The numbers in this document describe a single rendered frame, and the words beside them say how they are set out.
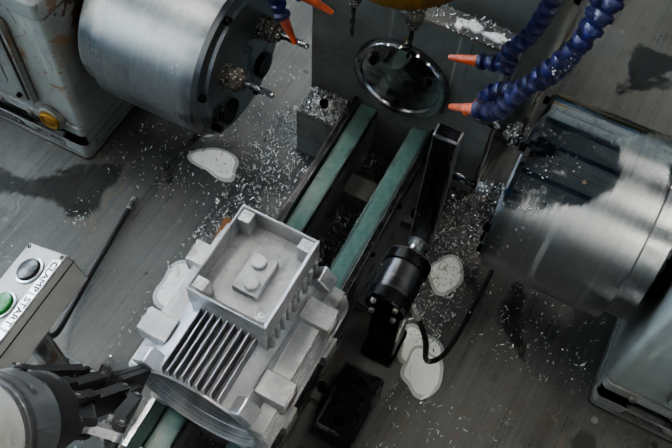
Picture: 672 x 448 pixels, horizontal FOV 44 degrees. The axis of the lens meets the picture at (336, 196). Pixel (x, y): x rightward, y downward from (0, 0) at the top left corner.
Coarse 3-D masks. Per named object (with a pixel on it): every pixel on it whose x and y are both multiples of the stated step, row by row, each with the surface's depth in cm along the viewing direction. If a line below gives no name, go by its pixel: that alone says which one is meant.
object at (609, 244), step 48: (528, 144) 100; (576, 144) 99; (624, 144) 100; (480, 192) 107; (528, 192) 99; (576, 192) 98; (624, 192) 97; (480, 240) 114; (528, 240) 101; (576, 240) 98; (624, 240) 97; (576, 288) 102; (624, 288) 100
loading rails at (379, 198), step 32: (352, 128) 130; (416, 128) 130; (320, 160) 125; (352, 160) 130; (416, 160) 126; (320, 192) 124; (352, 192) 132; (384, 192) 124; (416, 192) 136; (288, 224) 121; (320, 224) 129; (384, 224) 120; (352, 256) 118; (352, 288) 117; (320, 384) 118; (160, 416) 106
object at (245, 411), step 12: (324, 276) 98; (336, 276) 99; (324, 288) 98; (144, 348) 93; (156, 348) 93; (144, 360) 91; (156, 360) 92; (156, 396) 102; (240, 396) 91; (240, 408) 89; (252, 408) 90; (240, 420) 90; (252, 420) 90
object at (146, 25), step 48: (96, 0) 113; (144, 0) 110; (192, 0) 109; (240, 0) 112; (96, 48) 114; (144, 48) 111; (192, 48) 109; (240, 48) 118; (144, 96) 116; (192, 96) 112; (240, 96) 125
